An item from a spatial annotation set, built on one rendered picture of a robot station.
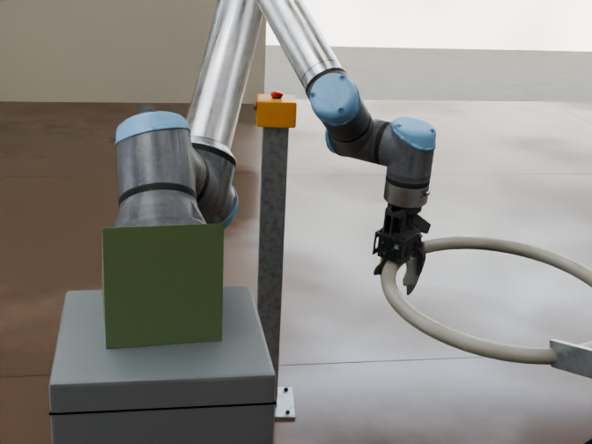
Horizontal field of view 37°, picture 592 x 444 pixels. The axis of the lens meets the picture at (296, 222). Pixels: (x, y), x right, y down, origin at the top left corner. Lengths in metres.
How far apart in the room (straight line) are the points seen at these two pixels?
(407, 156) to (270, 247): 1.18
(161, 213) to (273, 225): 1.23
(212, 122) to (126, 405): 0.65
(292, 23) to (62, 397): 0.84
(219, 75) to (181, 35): 5.61
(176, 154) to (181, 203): 0.11
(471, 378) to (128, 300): 2.01
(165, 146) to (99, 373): 0.44
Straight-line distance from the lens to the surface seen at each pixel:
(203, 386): 1.63
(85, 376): 1.64
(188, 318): 1.71
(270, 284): 2.93
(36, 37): 7.63
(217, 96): 1.96
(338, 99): 1.69
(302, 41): 1.79
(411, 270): 1.91
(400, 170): 1.79
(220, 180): 1.90
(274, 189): 2.81
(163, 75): 7.64
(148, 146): 1.73
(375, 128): 1.81
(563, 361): 1.65
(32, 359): 3.51
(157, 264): 1.66
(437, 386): 3.38
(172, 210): 1.66
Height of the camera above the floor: 1.65
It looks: 20 degrees down
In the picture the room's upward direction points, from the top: 3 degrees clockwise
